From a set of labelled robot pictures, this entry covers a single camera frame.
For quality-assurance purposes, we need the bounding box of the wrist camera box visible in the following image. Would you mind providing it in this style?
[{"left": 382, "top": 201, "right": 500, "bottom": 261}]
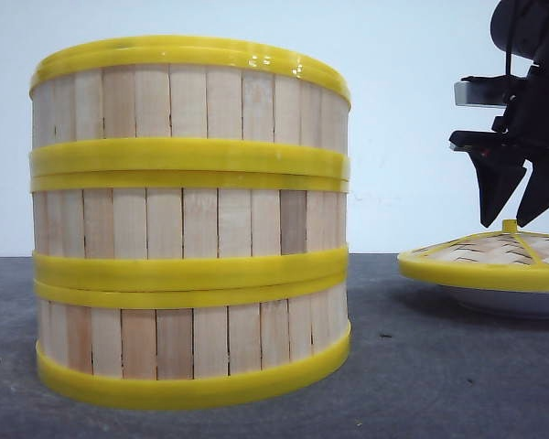
[{"left": 454, "top": 75, "right": 527, "bottom": 107}]

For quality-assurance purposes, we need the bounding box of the bamboo steamer basket front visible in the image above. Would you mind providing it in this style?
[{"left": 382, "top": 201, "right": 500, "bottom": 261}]
[{"left": 37, "top": 283, "right": 350, "bottom": 410}]

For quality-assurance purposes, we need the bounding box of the bamboo steamer basket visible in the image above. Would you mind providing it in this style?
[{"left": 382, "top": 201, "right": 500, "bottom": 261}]
[
  {"left": 37, "top": 283, "right": 350, "bottom": 410},
  {"left": 30, "top": 36, "right": 350, "bottom": 192},
  {"left": 34, "top": 177, "right": 348, "bottom": 307}
]

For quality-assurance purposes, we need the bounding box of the black cable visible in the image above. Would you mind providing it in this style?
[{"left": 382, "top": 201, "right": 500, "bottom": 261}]
[{"left": 502, "top": 0, "right": 519, "bottom": 104}]

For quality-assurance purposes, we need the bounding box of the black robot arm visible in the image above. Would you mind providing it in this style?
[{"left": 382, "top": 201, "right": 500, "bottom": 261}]
[{"left": 449, "top": 1, "right": 549, "bottom": 227}]

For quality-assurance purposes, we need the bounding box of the yellow woven bamboo steamer lid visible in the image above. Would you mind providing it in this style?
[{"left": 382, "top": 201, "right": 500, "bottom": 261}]
[{"left": 397, "top": 219, "right": 549, "bottom": 293}]

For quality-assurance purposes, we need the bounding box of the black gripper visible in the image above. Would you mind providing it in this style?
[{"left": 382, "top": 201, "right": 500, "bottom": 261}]
[{"left": 449, "top": 27, "right": 549, "bottom": 227}]

